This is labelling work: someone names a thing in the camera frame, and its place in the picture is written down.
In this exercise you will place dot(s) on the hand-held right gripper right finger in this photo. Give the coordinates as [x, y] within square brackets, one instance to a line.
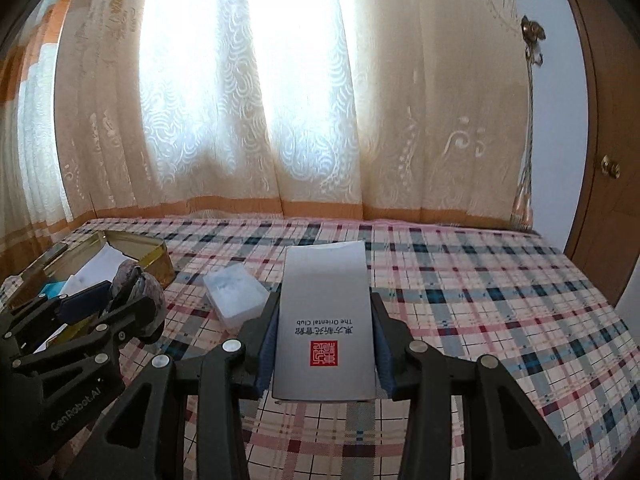
[386, 360]

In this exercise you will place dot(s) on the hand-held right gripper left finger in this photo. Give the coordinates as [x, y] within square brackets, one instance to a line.
[264, 357]

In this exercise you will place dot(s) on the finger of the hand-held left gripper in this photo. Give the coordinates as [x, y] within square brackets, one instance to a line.
[125, 317]
[85, 305]

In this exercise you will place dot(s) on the gold rectangular tin box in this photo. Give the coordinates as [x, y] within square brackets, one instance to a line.
[150, 255]

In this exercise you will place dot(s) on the white box with red seal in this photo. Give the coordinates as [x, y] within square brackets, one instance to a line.
[325, 320]

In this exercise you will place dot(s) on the white paper sheet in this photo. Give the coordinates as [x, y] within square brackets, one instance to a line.
[95, 270]

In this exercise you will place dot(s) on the cyan block with holes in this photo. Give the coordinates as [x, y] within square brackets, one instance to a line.
[50, 289]

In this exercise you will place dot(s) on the clear plastic box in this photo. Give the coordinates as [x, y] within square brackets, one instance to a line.
[234, 297]

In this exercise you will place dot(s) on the plaid bed sheet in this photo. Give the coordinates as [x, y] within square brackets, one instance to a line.
[475, 320]

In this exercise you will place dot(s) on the cream patterned curtain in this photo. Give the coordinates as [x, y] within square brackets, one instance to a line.
[325, 110]

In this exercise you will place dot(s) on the brass door knob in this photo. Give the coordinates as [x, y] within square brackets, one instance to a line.
[610, 166]

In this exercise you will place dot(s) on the brown wooden door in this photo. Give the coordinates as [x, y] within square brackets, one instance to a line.
[610, 85]

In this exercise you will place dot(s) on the gold flower wall hook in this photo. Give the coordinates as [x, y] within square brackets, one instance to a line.
[532, 32]

